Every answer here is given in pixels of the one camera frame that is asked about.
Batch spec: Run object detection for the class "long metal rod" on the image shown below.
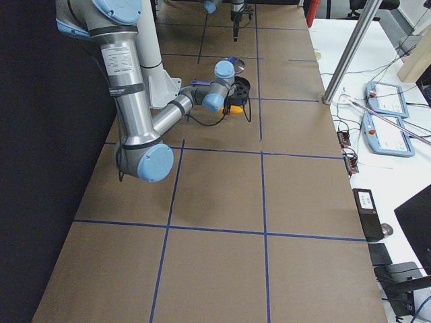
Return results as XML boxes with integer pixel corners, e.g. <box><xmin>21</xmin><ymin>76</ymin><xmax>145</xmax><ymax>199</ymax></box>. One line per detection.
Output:
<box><xmin>348</xmin><ymin>99</ymin><xmax>431</xmax><ymax>146</ymax></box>

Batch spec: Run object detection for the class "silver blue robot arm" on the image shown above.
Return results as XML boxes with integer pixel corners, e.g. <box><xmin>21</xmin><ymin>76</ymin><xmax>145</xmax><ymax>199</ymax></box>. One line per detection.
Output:
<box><xmin>55</xmin><ymin>1</ymin><xmax>235</xmax><ymax>182</ymax></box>
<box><xmin>202</xmin><ymin>0</ymin><xmax>246</xmax><ymax>42</ymax></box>

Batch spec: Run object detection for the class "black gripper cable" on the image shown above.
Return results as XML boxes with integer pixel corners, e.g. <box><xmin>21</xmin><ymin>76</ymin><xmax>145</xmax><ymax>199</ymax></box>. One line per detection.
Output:
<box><xmin>185</xmin><ymin>85</ymin><xmax>253</xmax><ymax>127</ymax></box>

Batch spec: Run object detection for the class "black box with label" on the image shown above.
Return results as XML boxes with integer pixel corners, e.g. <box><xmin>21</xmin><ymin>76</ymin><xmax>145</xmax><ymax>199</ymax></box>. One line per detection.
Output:
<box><xmin>352</xmin><ymin>188</ymin><xmax>384</xmax><ymax>242</ymax></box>

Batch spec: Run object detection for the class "aluminium frame post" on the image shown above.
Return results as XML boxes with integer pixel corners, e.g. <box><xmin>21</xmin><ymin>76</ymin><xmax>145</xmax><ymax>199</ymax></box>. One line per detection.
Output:
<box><xmin>322</xmin><ymin>0</ymin><xmax>383</xmax><ymax>105</ymax></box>

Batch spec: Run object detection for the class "teach pendant far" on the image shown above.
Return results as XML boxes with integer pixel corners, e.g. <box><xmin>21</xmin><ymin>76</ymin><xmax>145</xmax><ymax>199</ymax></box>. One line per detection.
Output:
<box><xmin>366</xmin><ymin>81</ymin><xmax>409</xmax><ymax>118</ymax></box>

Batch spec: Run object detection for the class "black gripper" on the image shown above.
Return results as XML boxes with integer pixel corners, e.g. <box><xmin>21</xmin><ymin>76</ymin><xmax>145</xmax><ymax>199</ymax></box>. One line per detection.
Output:
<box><xmin>223</xmin><ymin>95</ymin><xmax>236</xmax><ymax>114</ymax></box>
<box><xmin>230</xmin><ymin>3</ymin><xmax>244</xmax><ymax>42</ymax></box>

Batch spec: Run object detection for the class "black monitor corner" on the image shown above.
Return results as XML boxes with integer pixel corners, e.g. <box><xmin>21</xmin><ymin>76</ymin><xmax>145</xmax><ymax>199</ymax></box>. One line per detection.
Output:
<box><xmin>395</xmin><ymin>189</ymin><xmax>430</xmax><ymax>274</ymax></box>

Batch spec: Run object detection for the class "white pedestal column base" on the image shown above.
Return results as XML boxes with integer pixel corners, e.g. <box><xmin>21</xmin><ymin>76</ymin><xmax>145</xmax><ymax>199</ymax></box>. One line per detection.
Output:
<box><xmin>137</xmin><ymin>0</ymin><xmax>182</xmax><ymax>110</ymax></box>

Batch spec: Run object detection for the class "orange black connector board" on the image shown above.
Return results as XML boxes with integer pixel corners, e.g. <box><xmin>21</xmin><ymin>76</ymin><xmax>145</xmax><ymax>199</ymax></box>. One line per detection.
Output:
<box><xmin>337</xmin><ymin>130</ymin><xmax>351</xmax><ymax>147</ymax></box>

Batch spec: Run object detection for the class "yellow toy corn cob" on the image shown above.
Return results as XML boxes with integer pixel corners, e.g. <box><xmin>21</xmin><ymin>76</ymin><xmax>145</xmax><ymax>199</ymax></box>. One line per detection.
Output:
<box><xmin>220</xmin><ymin>105</ymin><xmax>244</xmax><ymax>115</ymax></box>

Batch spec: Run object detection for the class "glass pot lid blue knob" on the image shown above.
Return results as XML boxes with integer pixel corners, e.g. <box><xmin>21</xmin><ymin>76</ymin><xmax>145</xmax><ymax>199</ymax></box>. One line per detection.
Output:
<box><xmin>227</xmin><ymin>57</ymin><xmax>246</xmax><ymax>75</ymax></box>

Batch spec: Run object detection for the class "black stand on desk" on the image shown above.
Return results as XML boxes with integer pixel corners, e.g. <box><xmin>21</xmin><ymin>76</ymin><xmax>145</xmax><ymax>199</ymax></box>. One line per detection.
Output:
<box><xmin>368</xmin><ymin>243</ymin><xmax>430</xmax><ymax>322</ymax></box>

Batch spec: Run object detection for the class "dark blue saucepan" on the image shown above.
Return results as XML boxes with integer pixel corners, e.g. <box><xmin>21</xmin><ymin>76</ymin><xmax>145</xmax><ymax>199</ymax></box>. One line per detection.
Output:
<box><xmin>190</xmin><ymin>75</ymin><xmax>252</xmax><ymax>106</ymax></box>

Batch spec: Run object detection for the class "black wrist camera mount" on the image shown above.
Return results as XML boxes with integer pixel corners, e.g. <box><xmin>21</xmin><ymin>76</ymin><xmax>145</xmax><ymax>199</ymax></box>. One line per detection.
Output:
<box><xmin>241</xmin><ymin>4</ymin><xmax>255</xmax><ymax>24</ymax></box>

